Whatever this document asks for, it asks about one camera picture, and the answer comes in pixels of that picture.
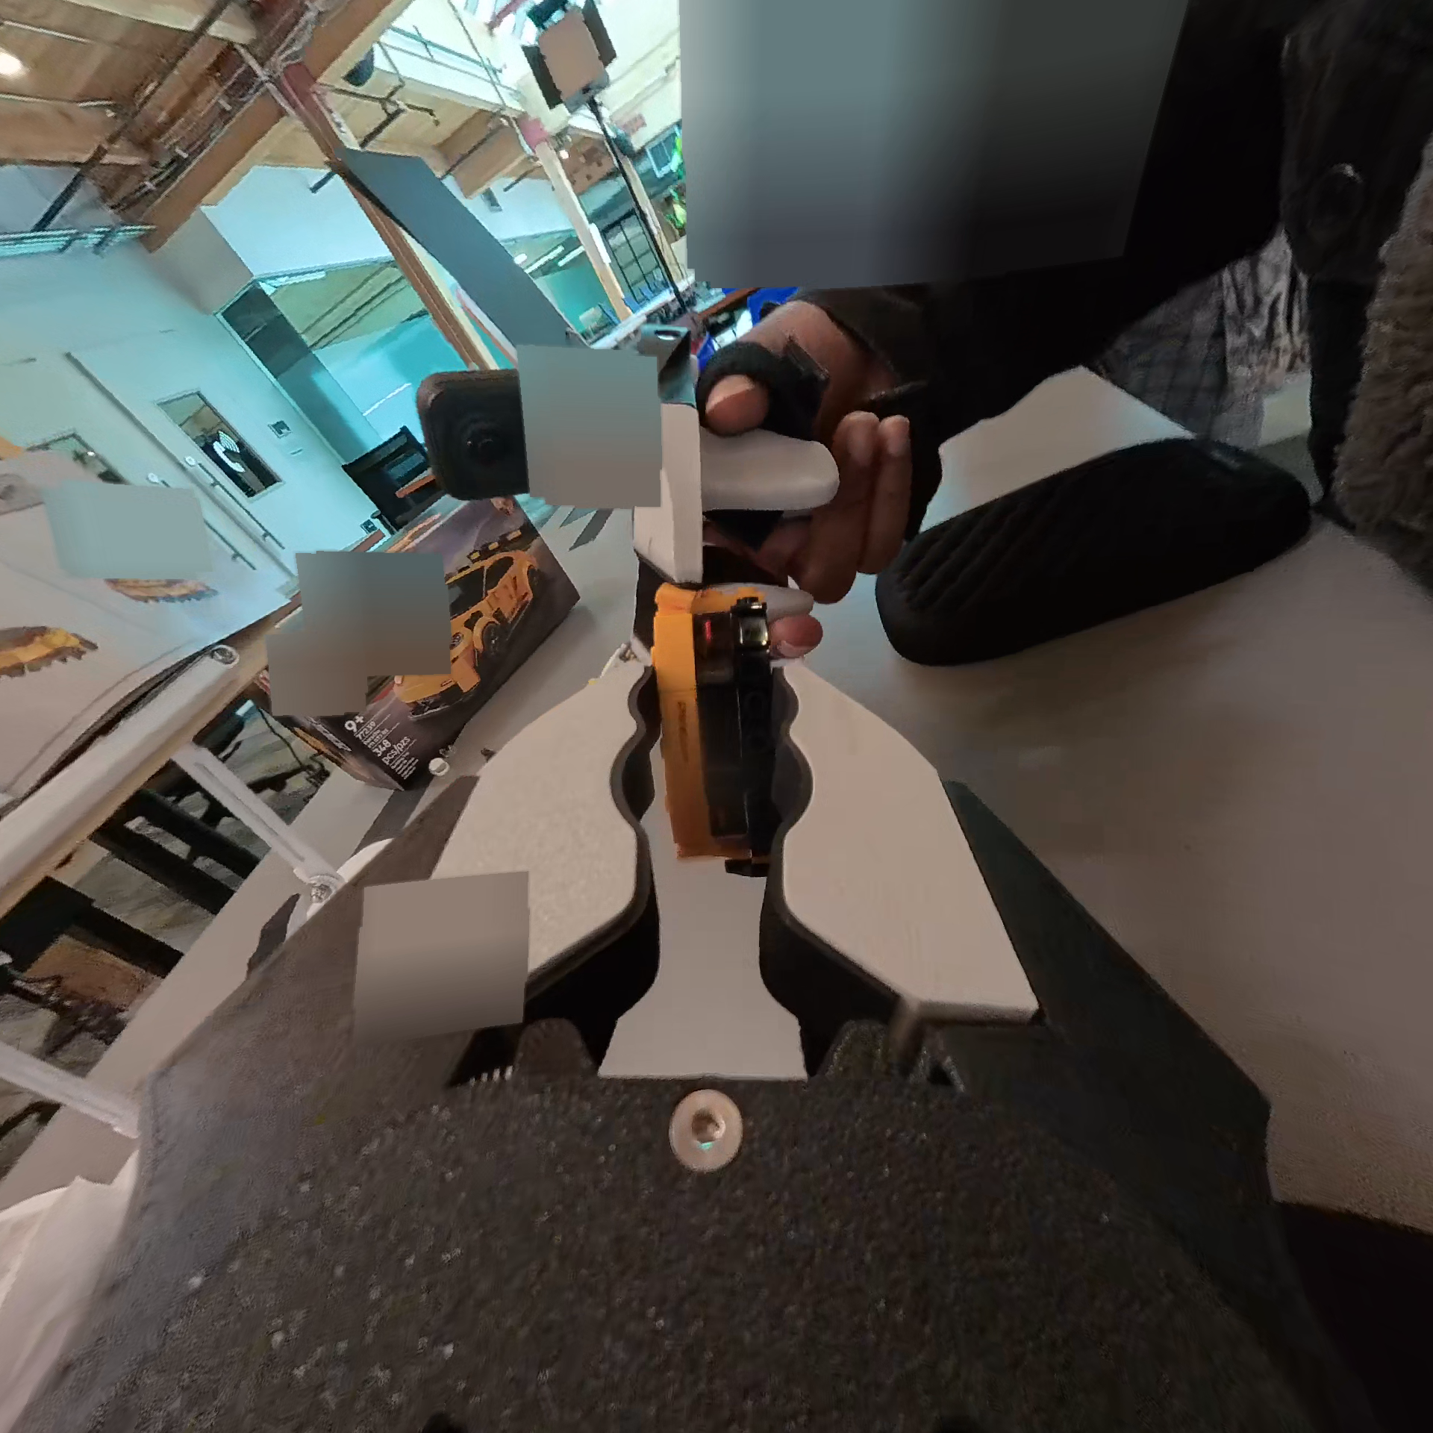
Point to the clear bag of dark pieces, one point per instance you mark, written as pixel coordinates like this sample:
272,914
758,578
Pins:
56,1263

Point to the yellow car lego box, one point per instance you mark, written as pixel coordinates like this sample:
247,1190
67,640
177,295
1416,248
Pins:
503,603

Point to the orange black lego car assembly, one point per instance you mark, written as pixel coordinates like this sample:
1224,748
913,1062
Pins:
684,725

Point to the dark partition panel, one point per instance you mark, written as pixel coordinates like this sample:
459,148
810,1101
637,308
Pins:
447,224

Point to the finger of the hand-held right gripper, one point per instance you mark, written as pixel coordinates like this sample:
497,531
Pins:
680,505

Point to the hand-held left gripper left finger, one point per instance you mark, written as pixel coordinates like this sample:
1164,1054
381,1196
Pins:
573,807

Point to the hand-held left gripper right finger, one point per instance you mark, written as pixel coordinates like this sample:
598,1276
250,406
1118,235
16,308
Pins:
895,872

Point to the black office chair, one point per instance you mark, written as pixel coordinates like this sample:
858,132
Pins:
386,482

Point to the lego instruction booklet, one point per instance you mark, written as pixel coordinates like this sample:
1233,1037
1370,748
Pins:
112,672

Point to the person's right forearm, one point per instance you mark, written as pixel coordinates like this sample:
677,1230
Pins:
1008,325

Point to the grey fleece jacket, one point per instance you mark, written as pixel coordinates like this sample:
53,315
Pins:
1394,392

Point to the blue plaid cloth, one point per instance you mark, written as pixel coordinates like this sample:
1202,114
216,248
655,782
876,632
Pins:
1222,335

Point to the person's right hand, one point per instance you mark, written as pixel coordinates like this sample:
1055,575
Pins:
873,492

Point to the wooden pillar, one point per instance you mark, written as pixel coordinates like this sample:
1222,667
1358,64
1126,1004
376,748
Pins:
580,224
394,245

